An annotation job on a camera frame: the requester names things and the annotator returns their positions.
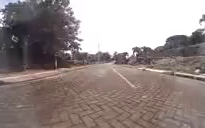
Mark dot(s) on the earth embankment with wall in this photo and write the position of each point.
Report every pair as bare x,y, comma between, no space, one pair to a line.
190,63

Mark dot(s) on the row of large trees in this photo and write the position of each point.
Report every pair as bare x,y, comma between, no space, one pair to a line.
43,26

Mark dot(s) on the pole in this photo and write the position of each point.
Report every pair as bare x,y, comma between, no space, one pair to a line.
98,51

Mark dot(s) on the brown boundary wall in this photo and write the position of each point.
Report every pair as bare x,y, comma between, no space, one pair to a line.
0,59

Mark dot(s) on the row of distant trees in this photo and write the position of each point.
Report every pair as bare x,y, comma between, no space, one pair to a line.
143,53

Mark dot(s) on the white painted line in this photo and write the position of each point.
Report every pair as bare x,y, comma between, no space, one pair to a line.
123,78

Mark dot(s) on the pale kerb with verge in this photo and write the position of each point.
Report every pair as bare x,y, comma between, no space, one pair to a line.
176,74

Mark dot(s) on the reddish brick paved road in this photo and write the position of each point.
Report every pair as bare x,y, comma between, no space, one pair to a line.
100,103

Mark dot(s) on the concrete kerb with pavement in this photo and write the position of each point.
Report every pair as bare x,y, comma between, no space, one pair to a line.
23,77

